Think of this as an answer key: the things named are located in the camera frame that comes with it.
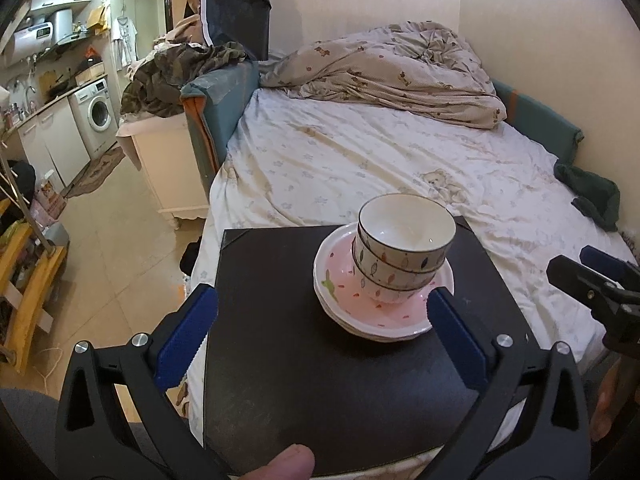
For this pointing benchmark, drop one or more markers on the white floral bed sheet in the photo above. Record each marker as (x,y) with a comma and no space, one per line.
(297,163)

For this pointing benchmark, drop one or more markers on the teal sofa bed frame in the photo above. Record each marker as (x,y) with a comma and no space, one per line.
(214,104)

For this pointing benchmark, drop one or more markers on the left hand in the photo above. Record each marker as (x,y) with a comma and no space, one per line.
(294,463)

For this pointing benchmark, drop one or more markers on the camouflage clothing pile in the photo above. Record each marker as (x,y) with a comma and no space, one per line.
(155,87)

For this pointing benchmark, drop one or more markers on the beige patterned duvet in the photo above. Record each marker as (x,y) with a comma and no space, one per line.
(424,68)

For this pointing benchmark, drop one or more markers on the white washing machine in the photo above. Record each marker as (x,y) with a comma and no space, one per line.
(95,117)

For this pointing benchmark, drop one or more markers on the dark green cloth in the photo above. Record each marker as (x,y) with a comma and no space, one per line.
(596,198)

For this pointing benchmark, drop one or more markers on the white lower plate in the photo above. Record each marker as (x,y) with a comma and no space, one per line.
(381,322)

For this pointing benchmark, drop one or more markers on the pink plate with white rim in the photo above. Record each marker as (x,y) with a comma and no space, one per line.
(334,280)

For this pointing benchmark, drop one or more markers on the dark hanging fabric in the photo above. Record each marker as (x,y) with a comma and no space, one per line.
(245,22)

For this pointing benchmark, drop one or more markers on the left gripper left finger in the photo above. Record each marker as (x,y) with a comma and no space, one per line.
(152,368)

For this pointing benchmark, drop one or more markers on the wooden yellow rack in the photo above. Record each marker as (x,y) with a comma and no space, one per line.
(28,273)

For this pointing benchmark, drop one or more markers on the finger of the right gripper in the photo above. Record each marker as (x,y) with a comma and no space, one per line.
(614,306)
(617,270)

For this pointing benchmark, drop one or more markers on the white bowl with leaf pattern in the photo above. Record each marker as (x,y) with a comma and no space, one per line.
(383,274)

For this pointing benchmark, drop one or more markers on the white kitchen cabinet counter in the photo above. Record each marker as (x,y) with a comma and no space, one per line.
(52,144)

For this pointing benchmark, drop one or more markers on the white water heater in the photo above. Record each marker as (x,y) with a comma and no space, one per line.
(37,38)

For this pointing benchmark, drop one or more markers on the right hand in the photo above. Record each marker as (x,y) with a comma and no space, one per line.
(619,384)

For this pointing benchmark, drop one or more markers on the cream bedside cabinet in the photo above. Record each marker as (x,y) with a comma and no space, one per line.
(162,150)

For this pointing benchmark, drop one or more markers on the black leather mat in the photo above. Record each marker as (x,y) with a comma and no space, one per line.
(279,371)

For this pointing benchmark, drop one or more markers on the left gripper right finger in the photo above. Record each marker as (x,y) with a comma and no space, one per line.
(492,370)

